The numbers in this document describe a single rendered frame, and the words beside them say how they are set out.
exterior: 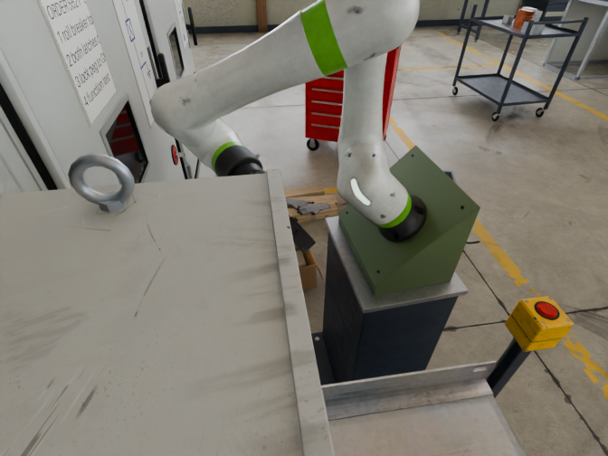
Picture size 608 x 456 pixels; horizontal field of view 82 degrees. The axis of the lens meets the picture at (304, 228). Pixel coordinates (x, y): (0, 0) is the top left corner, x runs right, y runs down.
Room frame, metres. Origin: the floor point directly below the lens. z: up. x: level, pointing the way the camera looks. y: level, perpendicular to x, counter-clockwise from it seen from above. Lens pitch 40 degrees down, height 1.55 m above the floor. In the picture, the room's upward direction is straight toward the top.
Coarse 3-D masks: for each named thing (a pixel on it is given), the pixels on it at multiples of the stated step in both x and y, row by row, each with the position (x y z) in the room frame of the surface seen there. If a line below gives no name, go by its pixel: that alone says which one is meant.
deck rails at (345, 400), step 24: (336, 384) 0.31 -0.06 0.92; (360, 384) 0.31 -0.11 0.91; (384, 384) 0.32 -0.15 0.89; (408, 384) 0.32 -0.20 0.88; (432, 384) 0.33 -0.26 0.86; (456, 384) 0.34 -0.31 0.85; (480, 384) 0.34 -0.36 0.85; (336, 408) 0.29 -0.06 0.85; (360, 408) 0.29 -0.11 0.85; (384, 408) 0.29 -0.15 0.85
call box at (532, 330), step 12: (528, 300) 0.51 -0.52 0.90; (540, 300) 0.51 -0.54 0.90; (552, 300) 0.51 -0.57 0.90; (516, 312) 0.50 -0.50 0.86; (528, 312) 0.48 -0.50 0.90; (564, 312) 0.47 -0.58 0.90; (516, 324) 0.49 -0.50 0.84; (528, 324) 0.46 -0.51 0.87; (540, 324) 0.44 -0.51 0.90; (552, 324) 0.44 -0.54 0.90; (564, 324) 0.44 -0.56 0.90; (516, 336) 0.47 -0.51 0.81; (528, 336) 0.45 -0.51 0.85; (540, 336) 0.44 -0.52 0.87; (552, 336) 0.44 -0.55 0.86; (528, 348) 0.44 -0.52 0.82; (540, 348) 0.44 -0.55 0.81
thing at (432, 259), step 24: (408, 168) 0.95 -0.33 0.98; (432, 168) 0.89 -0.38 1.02; (408, 192) 0.87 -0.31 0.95; (432, 192) 0.82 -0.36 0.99; (456, 192) 0.77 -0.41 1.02; (360, 216) 0.89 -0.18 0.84; (432, 216) 0.74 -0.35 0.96; (456, 216) 0.70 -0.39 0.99; (360, 240) 0.81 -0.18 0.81; (384, 240) 0.76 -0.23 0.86; (408, 240) 0.72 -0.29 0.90; (432, 240) 0.68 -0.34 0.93; (456, 240) 0.69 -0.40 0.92; (360, 264) 0.75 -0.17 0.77; (384, 264) 0.69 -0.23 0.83; (408, 264) 0.66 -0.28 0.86; (432, 264) 0.68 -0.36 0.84; (456, 264) 0.69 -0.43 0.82; (384, 288) 0.65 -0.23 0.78; (408, 288) 0.66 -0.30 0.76
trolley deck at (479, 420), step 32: (384, 416) 0.28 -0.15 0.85; (416, 416) 0.28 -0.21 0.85; (448, 416) 0.28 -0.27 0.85; (480, 416) 0.28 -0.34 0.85; (352, 448) 0.22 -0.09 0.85; (384, 448) 0.22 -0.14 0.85; (416, 448) 0.22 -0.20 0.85; (448, 448) 0.22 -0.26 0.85; (480, 448) 0.22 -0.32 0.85; (512, 448) 0.22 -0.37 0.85
